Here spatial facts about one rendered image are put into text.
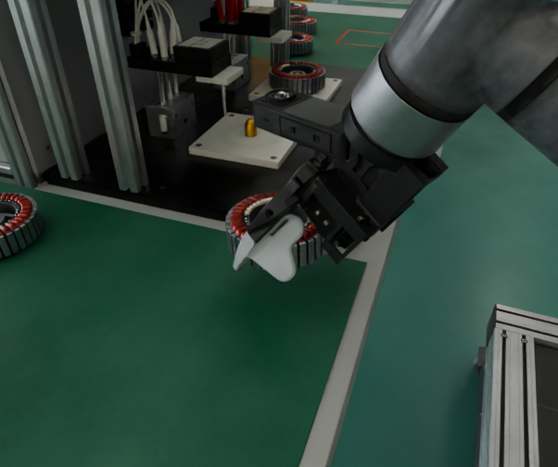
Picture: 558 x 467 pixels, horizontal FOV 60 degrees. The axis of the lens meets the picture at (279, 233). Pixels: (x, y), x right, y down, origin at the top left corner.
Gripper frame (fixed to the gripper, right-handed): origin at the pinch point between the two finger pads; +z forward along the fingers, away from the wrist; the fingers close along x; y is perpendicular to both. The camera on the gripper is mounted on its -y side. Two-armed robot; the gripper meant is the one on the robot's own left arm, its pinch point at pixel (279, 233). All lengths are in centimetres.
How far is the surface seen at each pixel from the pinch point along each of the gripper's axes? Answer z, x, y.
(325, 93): 17, 42, -24
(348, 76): 21, 56, -27
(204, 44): 6.0, 15.5, -32.4
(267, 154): 11.7, 16.0, -14.4
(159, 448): 1.4, -21.6, 9.9
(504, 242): 76, 135, 30
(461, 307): 74, 91, 34
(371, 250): 3.1, 11.6, 7.2
